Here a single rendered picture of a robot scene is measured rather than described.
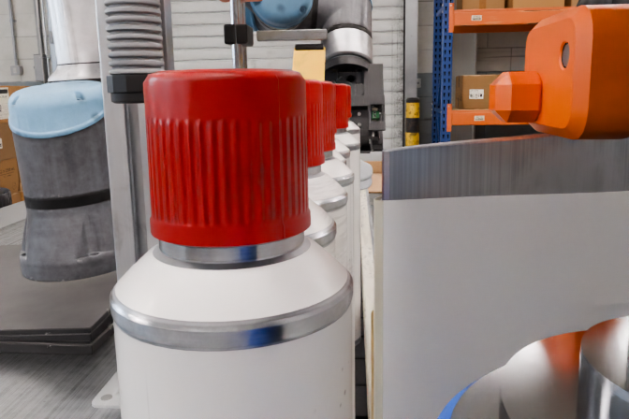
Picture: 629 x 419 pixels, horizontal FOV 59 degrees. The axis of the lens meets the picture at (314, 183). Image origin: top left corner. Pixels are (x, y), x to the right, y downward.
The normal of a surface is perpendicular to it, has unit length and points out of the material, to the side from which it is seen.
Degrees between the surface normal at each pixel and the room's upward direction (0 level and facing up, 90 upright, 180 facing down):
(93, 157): 89
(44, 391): 0
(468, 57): 90
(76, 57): 92
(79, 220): 74
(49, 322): 4
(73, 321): 4
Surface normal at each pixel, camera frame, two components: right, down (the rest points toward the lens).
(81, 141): 0.65, 0.11
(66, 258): 0.11, -0.11
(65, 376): -0.02, -0.99
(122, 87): -0.33, 0.16
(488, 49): -0.09, 0.17
